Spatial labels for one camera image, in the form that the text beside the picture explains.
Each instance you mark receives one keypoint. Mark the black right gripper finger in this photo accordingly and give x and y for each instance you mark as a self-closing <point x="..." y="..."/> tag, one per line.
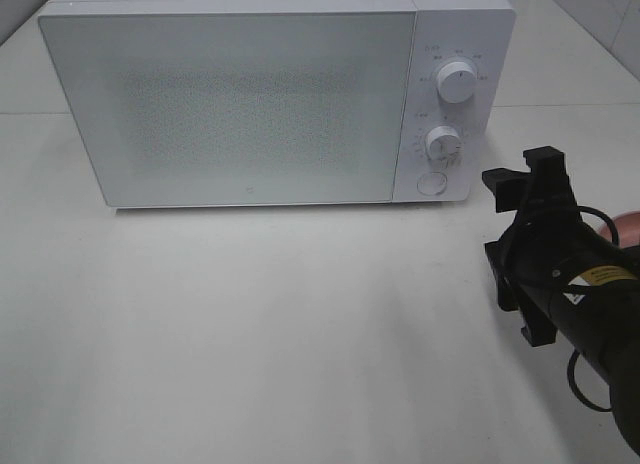
<point x="508" y="188"/>
<point x="548" y="183"/>

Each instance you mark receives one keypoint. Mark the upper white power knob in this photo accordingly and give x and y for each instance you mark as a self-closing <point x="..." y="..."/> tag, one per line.
<point x="456" y="81"/>

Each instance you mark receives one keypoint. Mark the lower white timer knob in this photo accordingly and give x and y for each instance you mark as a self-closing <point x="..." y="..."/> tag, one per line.
<point x="443" y="143"/>

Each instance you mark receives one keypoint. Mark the white microwave oven body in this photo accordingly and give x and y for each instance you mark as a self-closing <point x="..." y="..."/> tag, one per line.
<point x="445" y="30"/>

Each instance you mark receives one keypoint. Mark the pink round plate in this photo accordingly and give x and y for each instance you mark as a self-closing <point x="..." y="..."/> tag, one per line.
<point x="627" y="226"/>

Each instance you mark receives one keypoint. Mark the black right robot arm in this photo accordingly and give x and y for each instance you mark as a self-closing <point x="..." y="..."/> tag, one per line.
<point x="603" y="327"/>

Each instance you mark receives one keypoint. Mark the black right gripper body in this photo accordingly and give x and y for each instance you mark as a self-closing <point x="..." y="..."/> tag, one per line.
<point x="537" y="259"/>

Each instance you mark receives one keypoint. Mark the round white door button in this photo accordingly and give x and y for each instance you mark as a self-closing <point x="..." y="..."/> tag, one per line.
<point x="432" y="183"/>

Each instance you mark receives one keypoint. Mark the white microwave door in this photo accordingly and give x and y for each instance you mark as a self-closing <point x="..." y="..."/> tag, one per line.
<point x="198" y="110"/>

